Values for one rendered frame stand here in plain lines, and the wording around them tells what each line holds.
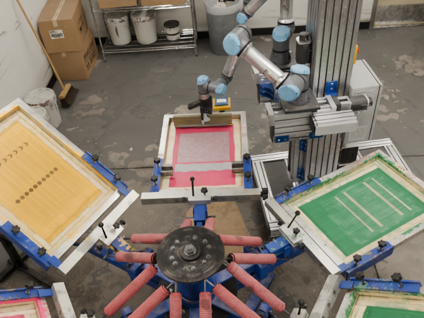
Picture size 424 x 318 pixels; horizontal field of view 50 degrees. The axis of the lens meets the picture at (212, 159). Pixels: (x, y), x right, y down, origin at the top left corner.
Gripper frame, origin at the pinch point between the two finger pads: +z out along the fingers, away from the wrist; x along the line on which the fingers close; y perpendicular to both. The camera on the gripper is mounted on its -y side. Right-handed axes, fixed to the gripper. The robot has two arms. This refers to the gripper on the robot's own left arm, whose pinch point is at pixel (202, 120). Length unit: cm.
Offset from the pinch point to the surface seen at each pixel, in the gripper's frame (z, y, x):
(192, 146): 4.8, -6.8, -21.5
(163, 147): 1.6, -25.6, -25.7
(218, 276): -3, 11, -127
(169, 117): 1.7, -24.0, 7.3
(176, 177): 5, -15, -51
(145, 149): 102, -65, 90
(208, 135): 4.6, 4.1, -10.9
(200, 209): -4, 1, -86
